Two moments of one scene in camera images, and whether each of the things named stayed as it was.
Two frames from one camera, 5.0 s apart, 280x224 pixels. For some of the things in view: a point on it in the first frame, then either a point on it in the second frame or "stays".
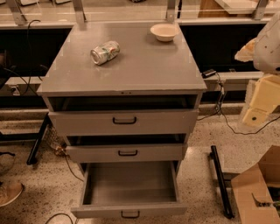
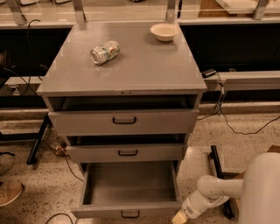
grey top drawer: (123, 115) stays
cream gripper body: (269, 49) → (188, 209)
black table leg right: (219, 176) stays
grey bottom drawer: (130, 190) stays
